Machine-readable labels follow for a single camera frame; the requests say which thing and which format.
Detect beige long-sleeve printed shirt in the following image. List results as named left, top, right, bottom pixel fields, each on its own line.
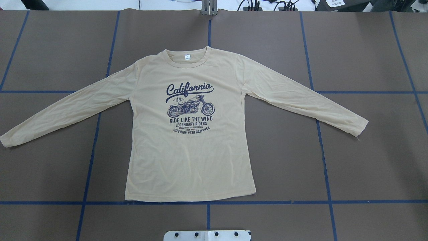
left=1, top=46, right=368, bottom=202

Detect aluminium frame post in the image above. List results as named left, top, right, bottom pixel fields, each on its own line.
left=201, top=0, right=218, bottom=15

